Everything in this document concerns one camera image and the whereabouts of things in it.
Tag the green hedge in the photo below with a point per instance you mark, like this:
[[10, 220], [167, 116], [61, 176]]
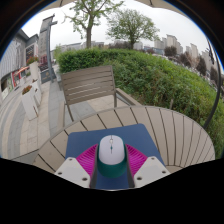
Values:
[[160, 80]]

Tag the white and teal computer mouse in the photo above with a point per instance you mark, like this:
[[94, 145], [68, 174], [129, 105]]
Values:
[[111, 151]]

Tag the distant high-rise buildings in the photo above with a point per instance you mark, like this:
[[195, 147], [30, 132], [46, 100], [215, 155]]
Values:
[[171, 40]]

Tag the white planter with flowers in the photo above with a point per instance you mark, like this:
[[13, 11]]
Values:
[[29, 103], [37, 91]]

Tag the slatted brown outdoor chair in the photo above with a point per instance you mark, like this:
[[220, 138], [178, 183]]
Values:
[[88, 85]]

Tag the tall grey sign pillar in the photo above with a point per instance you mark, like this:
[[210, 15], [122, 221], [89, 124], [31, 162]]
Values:
[[45, 46]]

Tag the round leafy tree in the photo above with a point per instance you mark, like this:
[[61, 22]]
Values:
[[131, 25]]

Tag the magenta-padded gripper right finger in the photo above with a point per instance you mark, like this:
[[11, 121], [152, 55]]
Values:
[[150, 170]]

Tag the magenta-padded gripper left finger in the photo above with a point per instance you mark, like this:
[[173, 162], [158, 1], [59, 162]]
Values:
[[71, 171]]

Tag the thin-crowned tree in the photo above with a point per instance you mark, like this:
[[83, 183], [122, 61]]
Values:
[[88, 30]]

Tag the beige parasol canopy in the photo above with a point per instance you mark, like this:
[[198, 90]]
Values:
[[60, 2]]

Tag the dark blue mouse pad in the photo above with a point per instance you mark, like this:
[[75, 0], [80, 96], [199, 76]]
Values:
[[83, 140]]

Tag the dark curved parasol pole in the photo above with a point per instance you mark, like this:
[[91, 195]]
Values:
[[217, 93]]

